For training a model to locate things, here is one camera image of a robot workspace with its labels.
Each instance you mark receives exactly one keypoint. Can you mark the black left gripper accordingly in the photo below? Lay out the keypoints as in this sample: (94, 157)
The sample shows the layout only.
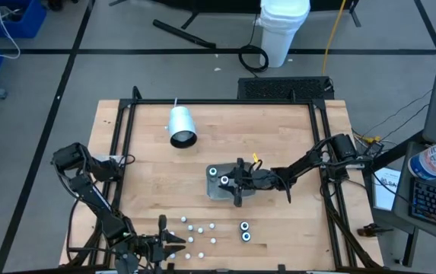
(153, 247)

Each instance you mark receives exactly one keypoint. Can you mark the silver spotlight lamp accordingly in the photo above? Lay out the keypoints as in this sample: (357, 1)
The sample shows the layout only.
(181, 122)

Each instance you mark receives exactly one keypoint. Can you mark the grey desk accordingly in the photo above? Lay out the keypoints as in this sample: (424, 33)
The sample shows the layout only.
(402, 198)

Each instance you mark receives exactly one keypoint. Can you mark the white trash bin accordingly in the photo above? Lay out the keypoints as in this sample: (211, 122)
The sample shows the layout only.
(282, 34)

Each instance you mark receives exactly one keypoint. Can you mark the black perforated computer case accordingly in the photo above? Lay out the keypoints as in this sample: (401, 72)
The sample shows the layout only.
(282, 88)

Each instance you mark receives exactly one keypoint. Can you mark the black rod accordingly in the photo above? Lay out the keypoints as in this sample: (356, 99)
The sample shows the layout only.
(183, 34)

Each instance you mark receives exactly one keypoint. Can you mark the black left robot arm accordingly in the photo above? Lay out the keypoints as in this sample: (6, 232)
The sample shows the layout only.
(96, 201)

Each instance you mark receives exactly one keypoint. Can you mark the large green food coloring bottle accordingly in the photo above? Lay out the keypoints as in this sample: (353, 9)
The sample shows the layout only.
(212, 171)

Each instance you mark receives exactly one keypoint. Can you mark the large black food coloring bottle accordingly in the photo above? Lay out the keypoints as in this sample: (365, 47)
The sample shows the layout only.
(224, 180)

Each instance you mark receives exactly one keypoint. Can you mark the wipes canister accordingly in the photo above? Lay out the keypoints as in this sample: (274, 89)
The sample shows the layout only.
(434, 160)

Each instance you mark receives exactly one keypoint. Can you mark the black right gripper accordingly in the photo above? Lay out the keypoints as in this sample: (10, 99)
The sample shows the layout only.
(257, 179)

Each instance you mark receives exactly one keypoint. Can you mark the black metal table frame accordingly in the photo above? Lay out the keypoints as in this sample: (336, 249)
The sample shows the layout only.
(221, 101)

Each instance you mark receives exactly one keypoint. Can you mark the white paper sheet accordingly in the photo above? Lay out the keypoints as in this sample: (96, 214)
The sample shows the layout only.
(385, 190)

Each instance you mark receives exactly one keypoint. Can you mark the yellow tape tag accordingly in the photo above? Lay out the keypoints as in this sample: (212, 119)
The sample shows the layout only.
(255, 157)

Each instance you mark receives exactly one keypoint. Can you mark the large purple food coloring bottle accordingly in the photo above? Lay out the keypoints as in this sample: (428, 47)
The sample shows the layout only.
(246, 236)

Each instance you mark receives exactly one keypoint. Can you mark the black and brown clamp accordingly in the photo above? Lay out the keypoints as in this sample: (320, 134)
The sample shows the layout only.
(371, 230)

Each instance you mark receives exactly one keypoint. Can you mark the grey plastic bin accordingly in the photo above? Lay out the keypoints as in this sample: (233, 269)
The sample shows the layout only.
(217, 190)

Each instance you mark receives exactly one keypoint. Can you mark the large blue food coloring bottle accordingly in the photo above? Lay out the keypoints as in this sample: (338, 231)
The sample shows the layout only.
(244, 226)

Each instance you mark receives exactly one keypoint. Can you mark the large blue storage bin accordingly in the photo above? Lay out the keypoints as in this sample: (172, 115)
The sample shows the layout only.
(31, 23)

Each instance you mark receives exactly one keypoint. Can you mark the backlit black keyboard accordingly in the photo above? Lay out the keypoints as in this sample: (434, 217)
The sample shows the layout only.
(434, 201)

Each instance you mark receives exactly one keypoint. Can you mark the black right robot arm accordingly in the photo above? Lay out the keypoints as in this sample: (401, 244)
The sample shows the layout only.
(301, 163)

